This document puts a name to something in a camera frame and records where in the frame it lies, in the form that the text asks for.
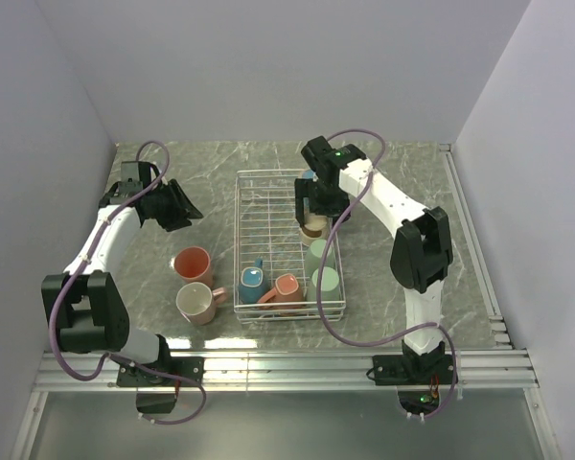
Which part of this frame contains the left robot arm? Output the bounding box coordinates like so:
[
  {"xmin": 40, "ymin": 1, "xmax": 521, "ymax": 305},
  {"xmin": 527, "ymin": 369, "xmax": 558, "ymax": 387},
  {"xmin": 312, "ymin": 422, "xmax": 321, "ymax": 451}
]
[{"xmin": 41, "ymin": 160, "xmax": 202, "ymax": 385}]

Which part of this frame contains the steel cup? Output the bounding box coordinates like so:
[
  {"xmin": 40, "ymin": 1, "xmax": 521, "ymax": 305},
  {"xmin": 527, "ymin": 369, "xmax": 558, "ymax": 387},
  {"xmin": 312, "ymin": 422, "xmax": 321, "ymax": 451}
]
[{"xmin": 300, "ymin": 213, "xmax": 330, "ymax": 245}]

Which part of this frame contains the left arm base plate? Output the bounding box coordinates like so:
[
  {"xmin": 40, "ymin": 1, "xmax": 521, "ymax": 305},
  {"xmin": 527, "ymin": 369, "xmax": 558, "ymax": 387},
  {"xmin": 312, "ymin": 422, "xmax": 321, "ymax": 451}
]
[{"xmin": 116, "ymin": 356, "xmax": 204, "ymax": 388}]

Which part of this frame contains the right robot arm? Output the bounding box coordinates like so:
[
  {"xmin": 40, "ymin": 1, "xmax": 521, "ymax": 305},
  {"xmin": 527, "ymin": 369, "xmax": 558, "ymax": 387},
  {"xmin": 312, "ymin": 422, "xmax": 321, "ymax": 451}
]
[{"xmin": 294, "ymin": 136, "xmax": 453, "ymax": 384}]

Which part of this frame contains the pink mug white inside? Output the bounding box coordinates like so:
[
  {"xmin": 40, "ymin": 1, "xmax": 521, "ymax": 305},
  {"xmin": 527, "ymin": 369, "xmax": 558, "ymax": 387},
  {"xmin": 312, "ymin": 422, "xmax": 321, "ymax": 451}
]
[{"xmin": 175, "ymin": 282, "xmax": 228, "ymax": 326}]

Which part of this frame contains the salmon mug white inside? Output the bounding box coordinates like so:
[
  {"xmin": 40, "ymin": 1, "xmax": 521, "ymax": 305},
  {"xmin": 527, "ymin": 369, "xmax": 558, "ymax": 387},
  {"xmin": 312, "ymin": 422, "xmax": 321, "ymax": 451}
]
[{"xmin": 257, "ymin": 273, "xmax": 304, "ymax": 304}]

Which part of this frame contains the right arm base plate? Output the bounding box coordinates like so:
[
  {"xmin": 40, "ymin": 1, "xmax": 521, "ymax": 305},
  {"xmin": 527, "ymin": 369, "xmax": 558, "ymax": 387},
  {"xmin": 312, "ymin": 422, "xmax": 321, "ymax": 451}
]
[{"xmin": 366, "ymin": 355, "xmax": 458, "ymax": 386}]

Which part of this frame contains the pale green tumbler cup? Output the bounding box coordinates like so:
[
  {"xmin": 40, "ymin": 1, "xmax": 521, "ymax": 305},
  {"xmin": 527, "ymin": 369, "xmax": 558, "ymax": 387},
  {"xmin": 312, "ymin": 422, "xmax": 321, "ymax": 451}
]
[{"xmin": 306, "ymin": 266, "xmax": 341, "ymax": 303}]

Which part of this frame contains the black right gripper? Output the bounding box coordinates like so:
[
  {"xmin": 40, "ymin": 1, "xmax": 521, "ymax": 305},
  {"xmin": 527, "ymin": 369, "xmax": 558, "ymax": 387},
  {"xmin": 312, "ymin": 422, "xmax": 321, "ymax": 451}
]
[{"xmin": 295, "ymin": 177, "xmax": 352, "ymax": 227}]

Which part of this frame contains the blue patterned mug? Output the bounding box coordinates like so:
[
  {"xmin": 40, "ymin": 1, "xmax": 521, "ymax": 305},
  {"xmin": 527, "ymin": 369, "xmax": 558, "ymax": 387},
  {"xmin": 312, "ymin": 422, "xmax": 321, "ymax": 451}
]
[{"xmin": 238, "ymin": 258, "xmax": 269, "ymax": 305}]

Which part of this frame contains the blue mug orange inside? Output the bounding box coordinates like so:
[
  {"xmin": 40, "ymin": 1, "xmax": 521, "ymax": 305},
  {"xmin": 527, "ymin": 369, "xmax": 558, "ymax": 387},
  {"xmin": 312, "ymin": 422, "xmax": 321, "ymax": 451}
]
[{"xmin": 300, "ymin": 170, "xmax": 317, "ymax": 212}]

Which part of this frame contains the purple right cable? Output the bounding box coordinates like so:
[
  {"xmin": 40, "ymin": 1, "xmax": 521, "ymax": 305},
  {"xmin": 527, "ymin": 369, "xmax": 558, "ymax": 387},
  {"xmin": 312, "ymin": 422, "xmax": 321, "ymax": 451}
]
[{"xmin": 315, "ymin": 128, "xmax": 459, "ymax": 421}]

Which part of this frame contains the salmon tumbler cup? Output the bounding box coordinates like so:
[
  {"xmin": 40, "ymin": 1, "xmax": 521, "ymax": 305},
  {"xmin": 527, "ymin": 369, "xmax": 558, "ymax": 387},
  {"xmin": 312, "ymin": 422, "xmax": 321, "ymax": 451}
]
[{"xmin": 173, "ymin": 246, "xmax": 214, "ymax": 288}]

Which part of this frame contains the white wire dish rack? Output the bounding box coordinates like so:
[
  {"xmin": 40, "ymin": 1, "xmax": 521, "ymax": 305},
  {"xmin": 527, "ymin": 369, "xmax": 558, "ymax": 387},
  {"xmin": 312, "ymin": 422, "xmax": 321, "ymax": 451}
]
[{"xmin": 234, "ymin": 169, "xmax": 346, "ymax": 324}]

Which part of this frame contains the light green cup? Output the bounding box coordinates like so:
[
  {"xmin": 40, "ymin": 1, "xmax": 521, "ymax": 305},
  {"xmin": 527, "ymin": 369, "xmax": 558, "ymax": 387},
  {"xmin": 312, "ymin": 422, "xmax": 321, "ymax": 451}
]
[{"xmin": 304, "ymin": 239, "xmax": 336, "ymax": 278}]

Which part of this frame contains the aluminium mounting rail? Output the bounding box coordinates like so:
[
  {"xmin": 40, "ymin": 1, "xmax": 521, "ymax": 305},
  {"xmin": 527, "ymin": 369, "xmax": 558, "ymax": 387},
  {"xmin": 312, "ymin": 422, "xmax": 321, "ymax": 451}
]
[{"xmin": 33, "ymin": 349, "xmax": 539, "ymax": 392}]

